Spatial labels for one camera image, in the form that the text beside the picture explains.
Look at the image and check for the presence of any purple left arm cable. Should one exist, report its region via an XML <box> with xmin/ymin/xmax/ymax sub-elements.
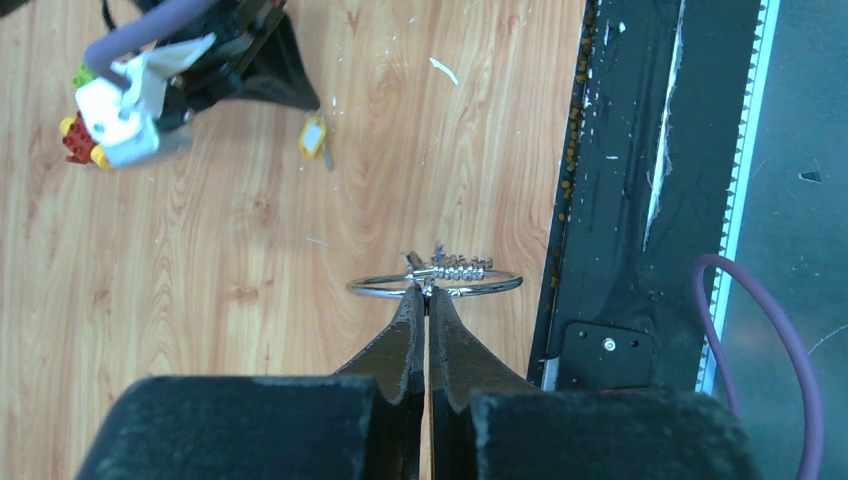
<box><xmin>692</xmin><ymin>254</ymin><xmax>827</xmax><ymax>480</ymax></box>

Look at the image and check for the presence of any red lego toy car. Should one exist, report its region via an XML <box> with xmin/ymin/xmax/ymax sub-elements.
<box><xmin>59</xmin><ymin>60</ymin><xmax>113</xmax><ymax>171</ymax></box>

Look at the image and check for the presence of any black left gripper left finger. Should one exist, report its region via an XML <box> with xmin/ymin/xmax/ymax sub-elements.
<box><xmin>78</xmin><ymin>287</ymin><xmax>425</xmax><ymax>479</ymax></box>

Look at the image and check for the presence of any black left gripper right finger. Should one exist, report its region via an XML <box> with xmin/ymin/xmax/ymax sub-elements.
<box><xmin>428</xmin><ymin>289</ymin><xmax>759</xmax><ymax>479</ymax></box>

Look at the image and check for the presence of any large keyring with keys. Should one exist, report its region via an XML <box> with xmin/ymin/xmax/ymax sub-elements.
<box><xmin>346</xmin><ymin>246</ymin><xmax>524</xmax><ymax>299</ymax></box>

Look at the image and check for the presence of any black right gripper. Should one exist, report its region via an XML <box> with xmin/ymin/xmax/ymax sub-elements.
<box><xmin>152</xmin><ymin>1</ymin><xmax>321</xmax><ymax>115</ymax></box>

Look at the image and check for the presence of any silver key with yellow tag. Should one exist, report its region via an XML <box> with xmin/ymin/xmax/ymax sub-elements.
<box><xmin>298</xmin><ymin>114</ymin><xmax>335</xmax><ymax>172</ymax></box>

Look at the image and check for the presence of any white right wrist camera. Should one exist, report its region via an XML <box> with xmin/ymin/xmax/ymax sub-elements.
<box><xmin>75</xmin><ymin>33</ymin><xmax>216</xmax><ymax>169</ymax></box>

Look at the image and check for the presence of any white slotted cable duct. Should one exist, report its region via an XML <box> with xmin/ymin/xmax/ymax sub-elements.
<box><xmin>695</xmin><ymin>0</ymin><xmax>781</xmax><ymax>395</ymax></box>

